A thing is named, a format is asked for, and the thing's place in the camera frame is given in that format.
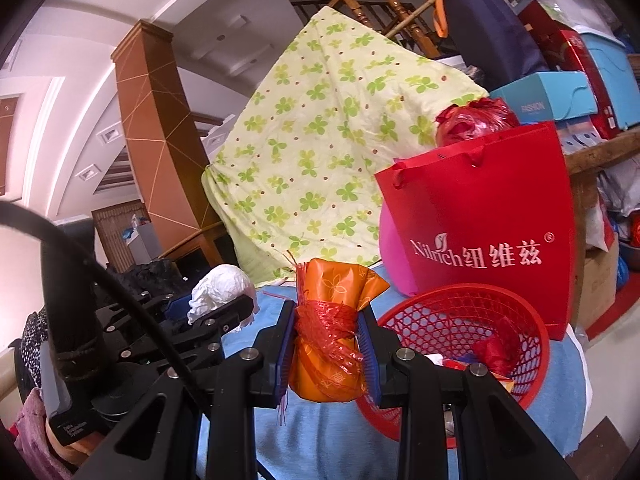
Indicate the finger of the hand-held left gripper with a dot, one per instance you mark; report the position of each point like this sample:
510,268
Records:
220,322
172,306

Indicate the orange packet with red net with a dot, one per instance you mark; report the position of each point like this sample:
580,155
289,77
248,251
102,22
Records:
325,360

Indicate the blue plastic storage bin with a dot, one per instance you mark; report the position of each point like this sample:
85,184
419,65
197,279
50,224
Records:
610,75

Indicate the orange white medicine box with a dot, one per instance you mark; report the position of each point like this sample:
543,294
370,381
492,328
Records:
504,386

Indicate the red wrapper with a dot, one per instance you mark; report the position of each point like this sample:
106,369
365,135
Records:
500,350

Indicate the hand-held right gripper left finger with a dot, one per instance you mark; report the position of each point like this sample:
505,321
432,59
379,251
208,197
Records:
285,350

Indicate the white tissue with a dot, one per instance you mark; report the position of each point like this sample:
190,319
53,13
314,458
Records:
220,285

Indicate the brown wooden pillar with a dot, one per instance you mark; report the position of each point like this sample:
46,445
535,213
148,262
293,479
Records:
155,135

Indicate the black white dotted cloth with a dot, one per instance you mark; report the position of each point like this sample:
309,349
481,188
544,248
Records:
30,335

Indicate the grey cabinet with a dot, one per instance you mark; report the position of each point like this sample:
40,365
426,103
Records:
147,240

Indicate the wooden shelf board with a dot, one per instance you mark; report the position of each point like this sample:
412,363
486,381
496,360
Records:
605,152

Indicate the blue towel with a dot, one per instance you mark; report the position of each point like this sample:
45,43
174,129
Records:
325,440

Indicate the red mesh plastic basket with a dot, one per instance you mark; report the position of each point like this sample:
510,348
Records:
450,310

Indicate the green clover print blanket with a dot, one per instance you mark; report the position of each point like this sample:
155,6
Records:
325,135

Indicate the pink cloth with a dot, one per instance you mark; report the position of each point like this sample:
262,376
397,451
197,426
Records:
32,435

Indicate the brown cardboard box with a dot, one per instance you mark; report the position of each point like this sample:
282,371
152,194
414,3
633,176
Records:
597,285

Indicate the cyan cardboard box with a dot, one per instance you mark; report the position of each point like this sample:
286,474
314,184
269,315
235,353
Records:
545,95

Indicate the red plastic bag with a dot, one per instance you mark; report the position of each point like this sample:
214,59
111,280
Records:
470,122

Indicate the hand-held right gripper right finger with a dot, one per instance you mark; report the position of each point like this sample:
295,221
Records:
371,355

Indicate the black cloth pile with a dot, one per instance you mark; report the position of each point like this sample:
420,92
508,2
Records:
145,275

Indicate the wooden stair railing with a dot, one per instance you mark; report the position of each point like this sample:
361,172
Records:
390,0

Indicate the pink pillow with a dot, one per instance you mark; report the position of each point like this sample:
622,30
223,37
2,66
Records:
395,260

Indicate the red gift box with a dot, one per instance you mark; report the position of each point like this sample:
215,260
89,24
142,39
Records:
570,55

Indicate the red paper shopping bag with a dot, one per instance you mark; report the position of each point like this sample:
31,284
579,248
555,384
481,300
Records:
475,200

